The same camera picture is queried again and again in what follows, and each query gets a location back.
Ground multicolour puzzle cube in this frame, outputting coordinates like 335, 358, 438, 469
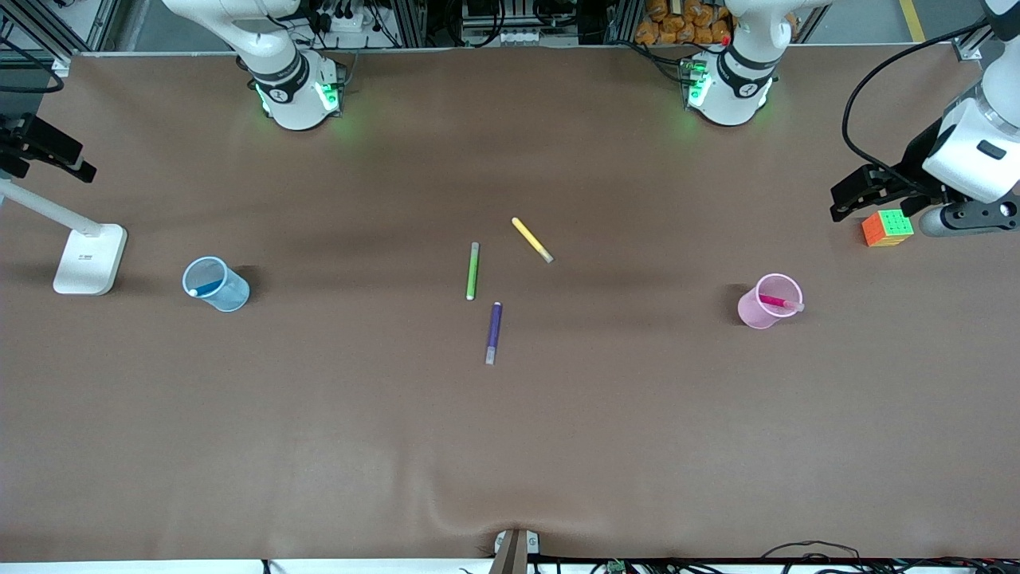
861, 209, 915, 248

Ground white lamp stand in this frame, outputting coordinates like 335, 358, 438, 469
0, 177, 128, 297

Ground translucent pink plastic cup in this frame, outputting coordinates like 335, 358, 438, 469
737, 273, 804, 330

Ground translucent blue plastic cup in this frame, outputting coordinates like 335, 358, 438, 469
182, 256, 251, 313

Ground orange snack packets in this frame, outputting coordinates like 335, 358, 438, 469
635, 0, 736, 46

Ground white power strip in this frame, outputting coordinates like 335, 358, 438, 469
315, 6, 385, 34

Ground yellow marker pen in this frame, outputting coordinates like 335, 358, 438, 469
511, 217, 555, 264

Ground brown table cover sheet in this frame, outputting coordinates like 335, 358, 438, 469
0, 44, 1020, 563

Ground metal table clamp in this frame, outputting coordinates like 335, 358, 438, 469
492, 529, 541, 574

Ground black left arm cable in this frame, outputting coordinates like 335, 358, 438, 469
842, 22, 993, 197

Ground aluminium frame profile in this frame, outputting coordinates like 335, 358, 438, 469
0, 0, 74, 78
955, 20, 998, 62
392, 0, 429, 49
607, 0, 640, 45

